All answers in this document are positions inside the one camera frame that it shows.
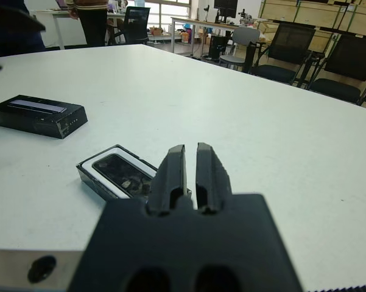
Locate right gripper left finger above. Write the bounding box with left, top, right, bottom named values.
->
left=145, top=144, right=192, bottom=217

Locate black box lid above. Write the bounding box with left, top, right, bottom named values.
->
left=0, top=94, right=88, bottom=140

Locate plywood crate stack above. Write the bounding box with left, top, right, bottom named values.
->
left=258, top=0, right=366, bottom=61

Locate orange box under desk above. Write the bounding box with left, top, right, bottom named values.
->
left=181, top=26, right=194, bottom=43

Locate black swivel office chair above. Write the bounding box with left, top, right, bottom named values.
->
left=114, top=5, right=152, bottom=46

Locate grey plastic chair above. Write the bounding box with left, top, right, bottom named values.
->
left=218, top=26, right=261, bottom=72

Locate black mesh office chair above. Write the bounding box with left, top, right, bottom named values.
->
left=308, top=30, right=366, bottom=106
left=249, top=23, right=317, bottom=86

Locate black box base white insert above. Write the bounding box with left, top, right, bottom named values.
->
left=76, top=144, right=159, bottom=203

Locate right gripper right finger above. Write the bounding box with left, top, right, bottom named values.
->
left=194, top=141, right=233, bottom=214

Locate wooden top white leg desk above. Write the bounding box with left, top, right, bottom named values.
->
left=170, top=16, right=247, bottom=57

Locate black computer monitor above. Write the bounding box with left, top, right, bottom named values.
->
left=213, top=0, right=239, bottom=24

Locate black microscope stand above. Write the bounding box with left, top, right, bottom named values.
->
left=238, top=9, right=252, bottom=25

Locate large window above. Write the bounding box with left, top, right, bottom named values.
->
left=126, top=0, right=202, bottom=30

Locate black computer tower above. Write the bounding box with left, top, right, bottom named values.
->
left=208, top=35, right=229, bottom=60

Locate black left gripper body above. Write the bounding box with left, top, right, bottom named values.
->
left=0, top=5, right=47, bottom=74

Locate person in brown vest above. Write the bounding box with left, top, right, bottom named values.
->
left=66, top=0, right=108, bottom=47

